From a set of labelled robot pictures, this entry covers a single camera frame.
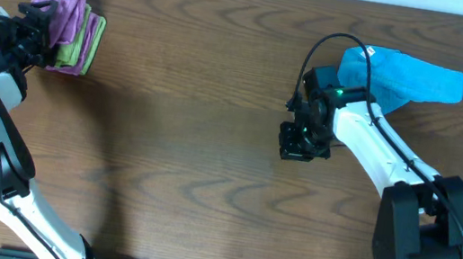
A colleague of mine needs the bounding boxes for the purple microfiber cloth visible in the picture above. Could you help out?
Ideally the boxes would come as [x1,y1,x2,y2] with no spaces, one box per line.
[31,0,86,47]

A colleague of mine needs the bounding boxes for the blue microfiber cloth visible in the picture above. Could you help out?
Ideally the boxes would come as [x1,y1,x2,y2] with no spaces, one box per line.
[337,45,463,114]

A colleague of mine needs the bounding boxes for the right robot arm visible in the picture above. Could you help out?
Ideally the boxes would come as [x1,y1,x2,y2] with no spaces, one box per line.
[279,79,463,259]

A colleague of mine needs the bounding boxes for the folded purple cloth in stack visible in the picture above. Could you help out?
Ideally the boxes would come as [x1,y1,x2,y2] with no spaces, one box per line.
[46,11,98,76]

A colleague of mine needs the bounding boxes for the folded green cloth top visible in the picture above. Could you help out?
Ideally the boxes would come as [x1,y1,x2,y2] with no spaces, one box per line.
[54,4,92,68]

